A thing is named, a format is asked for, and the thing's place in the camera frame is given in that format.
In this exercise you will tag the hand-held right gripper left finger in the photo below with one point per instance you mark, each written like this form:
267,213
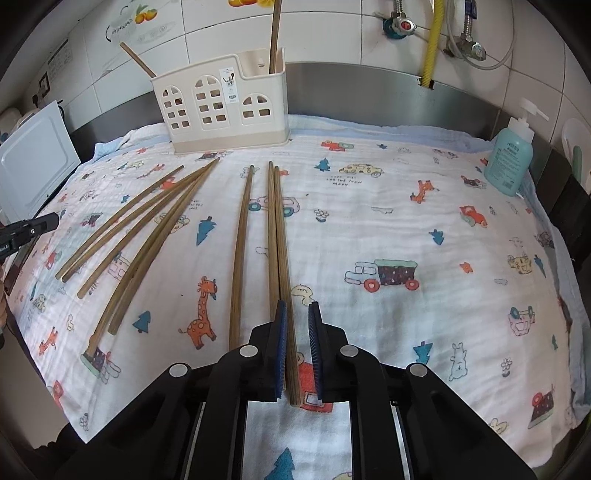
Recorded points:
280,350

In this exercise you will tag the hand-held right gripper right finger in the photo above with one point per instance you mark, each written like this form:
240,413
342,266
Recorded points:
316,355

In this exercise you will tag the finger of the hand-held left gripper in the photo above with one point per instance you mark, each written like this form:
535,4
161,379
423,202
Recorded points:
32,229

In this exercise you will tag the cream plastic utensil holder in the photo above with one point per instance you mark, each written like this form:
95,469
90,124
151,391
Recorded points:
221,134

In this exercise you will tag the white countertop oven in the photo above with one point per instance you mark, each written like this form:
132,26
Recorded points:
37,157

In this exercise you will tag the white kettle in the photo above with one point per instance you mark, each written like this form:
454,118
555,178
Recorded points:
8,121

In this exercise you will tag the white cartoon printed cloth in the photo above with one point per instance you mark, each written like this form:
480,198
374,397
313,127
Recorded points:
392,221

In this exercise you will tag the teal pump soap bottle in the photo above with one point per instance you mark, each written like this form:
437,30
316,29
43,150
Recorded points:
508,159

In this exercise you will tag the black side rack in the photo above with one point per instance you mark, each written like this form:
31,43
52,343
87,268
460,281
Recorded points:
572,217

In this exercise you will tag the white rice scoop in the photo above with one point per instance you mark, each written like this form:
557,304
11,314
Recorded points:
575,134

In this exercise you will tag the metal angle valve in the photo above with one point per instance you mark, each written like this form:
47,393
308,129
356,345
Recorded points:
471,48

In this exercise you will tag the wall power socket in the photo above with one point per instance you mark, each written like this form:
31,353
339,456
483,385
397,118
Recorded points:
45,85

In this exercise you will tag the black and white wall label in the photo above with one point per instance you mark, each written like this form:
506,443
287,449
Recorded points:
60,54

